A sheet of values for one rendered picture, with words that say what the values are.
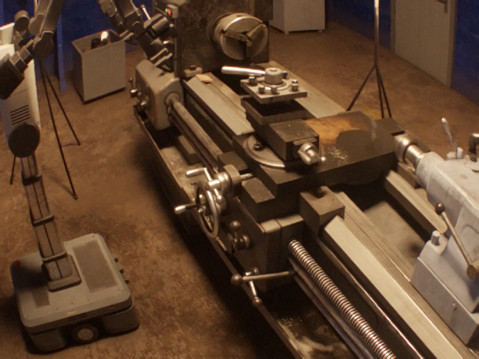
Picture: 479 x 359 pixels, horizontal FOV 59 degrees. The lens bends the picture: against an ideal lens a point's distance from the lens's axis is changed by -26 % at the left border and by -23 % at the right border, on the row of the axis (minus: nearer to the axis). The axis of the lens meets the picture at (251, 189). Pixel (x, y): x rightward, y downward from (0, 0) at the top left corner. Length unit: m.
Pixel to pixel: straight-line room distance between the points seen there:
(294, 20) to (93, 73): 2.71
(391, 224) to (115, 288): 1.20
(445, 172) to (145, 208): 2.15
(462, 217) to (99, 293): 1.60
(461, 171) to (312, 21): 5.05
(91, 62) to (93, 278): 2.58
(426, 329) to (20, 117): 1.56
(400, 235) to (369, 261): 0.34
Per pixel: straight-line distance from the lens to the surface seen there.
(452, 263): 1.34
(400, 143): 1.54
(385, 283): 1.46
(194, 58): 2.62
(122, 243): 2.90
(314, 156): 1.61
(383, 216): 1.89
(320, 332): 1.87
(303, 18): 6.21
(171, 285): 2.62
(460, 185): 1.34
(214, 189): 1.72
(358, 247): 1.55
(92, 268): 2.39
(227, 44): 2.43
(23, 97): 1.80
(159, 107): 2.69
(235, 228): 1.69
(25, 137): 1.87
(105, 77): 4.60
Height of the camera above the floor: 1.85
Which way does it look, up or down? 35 degrees down
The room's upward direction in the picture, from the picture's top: straight up
